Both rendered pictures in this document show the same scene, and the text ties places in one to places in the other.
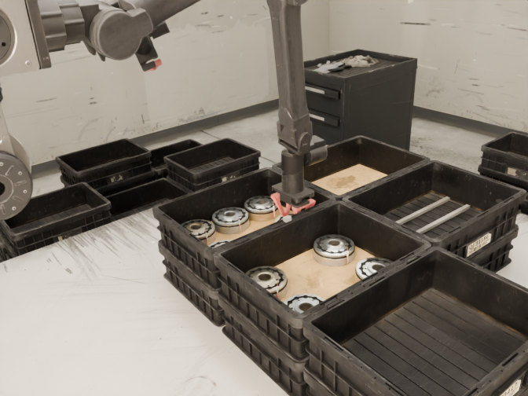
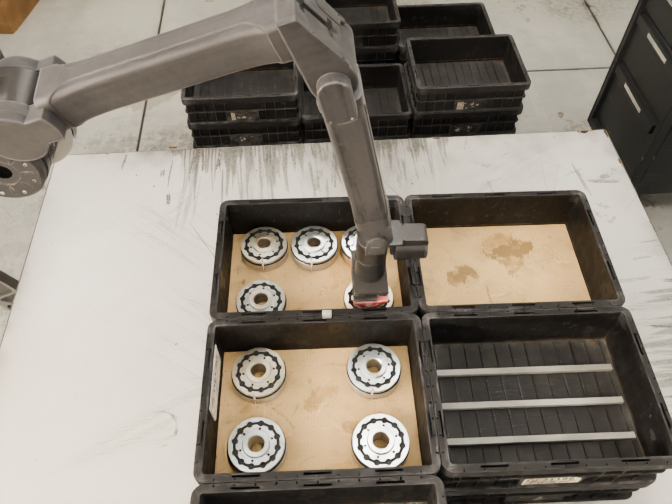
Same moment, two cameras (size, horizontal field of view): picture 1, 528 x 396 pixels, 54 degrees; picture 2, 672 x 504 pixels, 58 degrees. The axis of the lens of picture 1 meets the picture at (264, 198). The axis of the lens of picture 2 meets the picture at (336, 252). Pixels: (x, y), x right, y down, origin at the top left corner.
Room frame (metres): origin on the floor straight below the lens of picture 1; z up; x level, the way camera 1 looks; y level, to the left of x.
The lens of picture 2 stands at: (0.64, -0.40, 1.92)
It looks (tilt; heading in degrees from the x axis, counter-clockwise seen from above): 53 degrees down; 34
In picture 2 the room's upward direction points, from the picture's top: straight up
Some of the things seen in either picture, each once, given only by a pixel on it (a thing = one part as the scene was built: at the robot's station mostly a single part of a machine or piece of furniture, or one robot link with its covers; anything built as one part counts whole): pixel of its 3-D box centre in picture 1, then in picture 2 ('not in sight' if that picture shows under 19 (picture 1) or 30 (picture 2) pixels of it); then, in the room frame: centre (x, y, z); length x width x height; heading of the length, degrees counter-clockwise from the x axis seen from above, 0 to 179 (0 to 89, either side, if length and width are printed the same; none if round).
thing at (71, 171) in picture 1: (111, 193); (345, 51); (2.50, 0.81, 0.37); 0.40 x 0.30 x 0.45; 128
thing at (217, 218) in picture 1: (230, 216); (314, 244); (1.29, 0.10, 0.86); 0.10 x 0.10 x 0.01
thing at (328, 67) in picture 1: (328, 66); not in sight; (2.96, -0.39, 0.88); 0.25 x 0.19 x 0.03; 128
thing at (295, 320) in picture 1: (322, 253); (316, 393); (0.98, -0.12, 0.92); 0.40 x 0.30 x 0.02; 126
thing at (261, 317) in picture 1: (321, 272); (316, 404); (0.98, -0.12, 0.87); 0.40 x 0.30 x 0.11; 126
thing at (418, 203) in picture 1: (431, 215); (534, 396); (1.22, -0.45, 0.87); 0.40 x 0.30 x 0.11; 126
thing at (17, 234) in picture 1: (63, 252); (248, 119); (1.93, 0.88, 0.37); 0.40 x 0.30 x 0.45; 128
